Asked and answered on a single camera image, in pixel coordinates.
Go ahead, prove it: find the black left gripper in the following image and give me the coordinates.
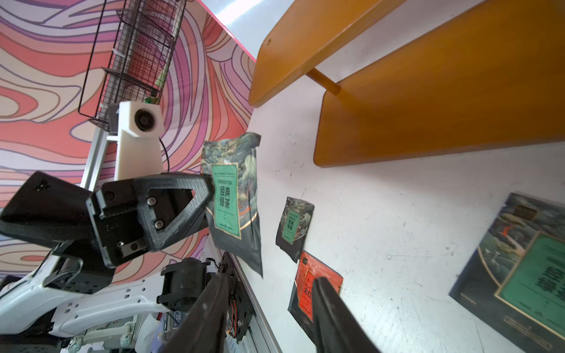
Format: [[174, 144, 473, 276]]
[[1, 171, 214, 294]]

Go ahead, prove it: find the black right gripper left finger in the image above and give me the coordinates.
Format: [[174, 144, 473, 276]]
[[162, 274, 230, 353]]

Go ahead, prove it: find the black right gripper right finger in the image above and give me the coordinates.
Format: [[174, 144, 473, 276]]
[[312, 277, 380, 353]]

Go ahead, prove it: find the green tea bag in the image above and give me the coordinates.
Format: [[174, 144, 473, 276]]
[[450, 193, 564, 352], [275, 197, 315, 263], [202, 132, 263, 275]]

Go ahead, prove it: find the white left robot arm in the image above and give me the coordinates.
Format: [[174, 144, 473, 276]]
[[1, 171, 213, 352]]

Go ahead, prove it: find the red tea bag left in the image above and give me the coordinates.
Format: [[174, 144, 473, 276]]
[[288, 251, 344, 343]]

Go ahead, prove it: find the yellow wooden two-tier shelf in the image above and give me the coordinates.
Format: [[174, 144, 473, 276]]
[[249, 1, 564, 167]]

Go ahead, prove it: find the pink framed whiteboard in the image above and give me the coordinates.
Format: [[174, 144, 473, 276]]
[[196, 0, 292, 60]]

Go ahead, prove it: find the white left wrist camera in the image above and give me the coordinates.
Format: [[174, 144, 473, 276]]
[[107, 101, 165, 181]]

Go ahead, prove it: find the black wire basket left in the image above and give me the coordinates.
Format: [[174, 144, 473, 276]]
[[78, 1, 186, 135]]

